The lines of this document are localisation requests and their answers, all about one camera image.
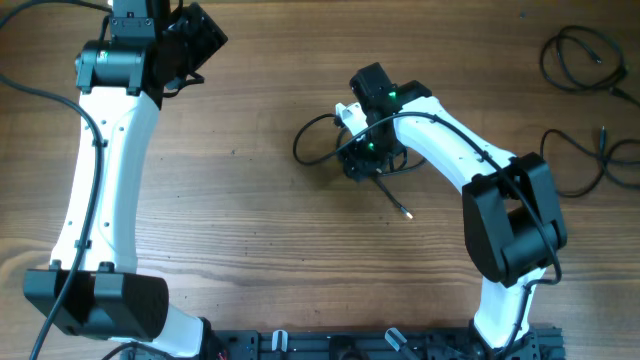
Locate black cable with USB plug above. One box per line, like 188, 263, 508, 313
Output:
538, 125, 640, 198

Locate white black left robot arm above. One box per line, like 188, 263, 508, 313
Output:
24, 1, 228, 359

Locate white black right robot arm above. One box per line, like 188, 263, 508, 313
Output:
335, 63, 567, 357

